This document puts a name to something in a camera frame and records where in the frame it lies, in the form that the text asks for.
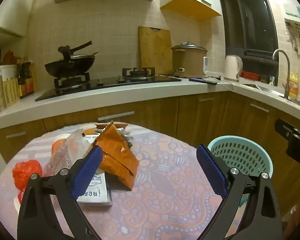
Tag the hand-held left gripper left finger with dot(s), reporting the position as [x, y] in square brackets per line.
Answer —
[87, 172]

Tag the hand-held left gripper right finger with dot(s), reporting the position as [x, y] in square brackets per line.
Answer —
[212, 170]

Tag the orange snack bag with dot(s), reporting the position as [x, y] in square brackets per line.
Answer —
[117, 160]

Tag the teal plastic basket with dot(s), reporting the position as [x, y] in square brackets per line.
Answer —
[240, 152]

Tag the white printed booklet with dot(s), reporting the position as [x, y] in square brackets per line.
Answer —
[100, 192]

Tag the clear plastic bag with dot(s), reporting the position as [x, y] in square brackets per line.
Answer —
[65, 152]

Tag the wooden base cabinet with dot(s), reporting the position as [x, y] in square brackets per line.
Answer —
[202, 120]

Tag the grey crumpled wrapper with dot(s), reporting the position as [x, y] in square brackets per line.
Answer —
[125, 136]

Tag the red plastic bag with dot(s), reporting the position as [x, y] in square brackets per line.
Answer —
[27, 172]

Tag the yellow detergent bottle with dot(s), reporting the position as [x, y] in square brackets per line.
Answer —
[293, 86]

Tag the metal kitchen faucet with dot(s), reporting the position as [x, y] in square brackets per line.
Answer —
[287, 80]

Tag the steel sink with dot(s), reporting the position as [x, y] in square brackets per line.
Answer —
[262, 88]

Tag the red plastic container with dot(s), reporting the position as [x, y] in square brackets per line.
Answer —
[250, 75]

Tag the dark flat device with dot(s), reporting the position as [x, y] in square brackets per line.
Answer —
[202, 80]

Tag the black glass gas cooktop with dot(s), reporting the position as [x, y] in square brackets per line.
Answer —
[110, 85]

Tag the black burner grate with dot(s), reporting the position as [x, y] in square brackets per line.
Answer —
[72, 81]
[138, 73]

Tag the white kitchen countertop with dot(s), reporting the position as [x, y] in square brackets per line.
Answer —
[140, 92]

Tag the white plastic dispenser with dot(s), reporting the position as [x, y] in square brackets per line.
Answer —
[205, 66]

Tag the white electric kettle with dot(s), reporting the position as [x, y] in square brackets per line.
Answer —
[233, 67]

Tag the black wok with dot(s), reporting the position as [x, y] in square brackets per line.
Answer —
[70, 67]

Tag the dark sauce bottle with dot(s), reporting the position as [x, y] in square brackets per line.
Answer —
[21, 80]
[30, 80]

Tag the hanging kitchen utensils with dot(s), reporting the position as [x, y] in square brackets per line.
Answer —
[296, 40]

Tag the brown rice cooker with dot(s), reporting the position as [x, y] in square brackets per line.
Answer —
[187, 62]

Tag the metal wok lid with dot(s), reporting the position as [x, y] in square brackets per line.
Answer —
[65, 52]

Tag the wooden cutting board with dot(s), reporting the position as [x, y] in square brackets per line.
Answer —
[155, 50]

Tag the dark window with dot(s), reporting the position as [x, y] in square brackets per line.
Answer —
[247, 17]

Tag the white and yellow wall cabinet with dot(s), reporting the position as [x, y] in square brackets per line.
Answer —
[190, 5]

